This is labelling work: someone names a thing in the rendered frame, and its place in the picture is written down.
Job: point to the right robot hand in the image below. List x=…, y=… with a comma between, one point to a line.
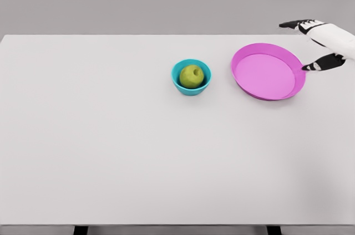
x=330, y=35

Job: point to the pink plate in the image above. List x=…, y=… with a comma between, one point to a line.
x=266, y=74

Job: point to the green apple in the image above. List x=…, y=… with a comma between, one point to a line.
x=191, y=76

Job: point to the blue bowl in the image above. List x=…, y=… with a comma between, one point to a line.
x=177, y=79

